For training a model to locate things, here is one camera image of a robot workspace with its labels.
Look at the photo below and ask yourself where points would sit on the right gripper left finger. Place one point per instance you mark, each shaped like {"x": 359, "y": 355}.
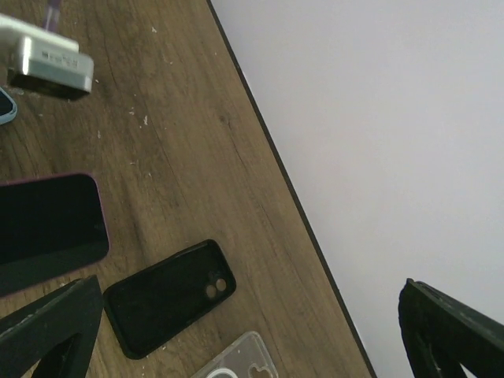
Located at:
{"x": 55, "y": 335}

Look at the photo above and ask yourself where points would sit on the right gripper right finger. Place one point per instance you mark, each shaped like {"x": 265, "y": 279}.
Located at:
{"x": 444, "y": 337}

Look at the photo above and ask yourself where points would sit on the black phone case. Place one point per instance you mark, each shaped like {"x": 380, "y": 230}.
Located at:
{"x": 152, "y": 306}

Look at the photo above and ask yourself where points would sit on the phone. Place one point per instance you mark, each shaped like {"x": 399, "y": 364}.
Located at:
{"x": 50, "y": 226}
{"x": 8, "y": 108}

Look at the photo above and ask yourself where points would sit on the clear magsafe phone case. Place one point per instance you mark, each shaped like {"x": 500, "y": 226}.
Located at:
{"x": 246, "y": 357}

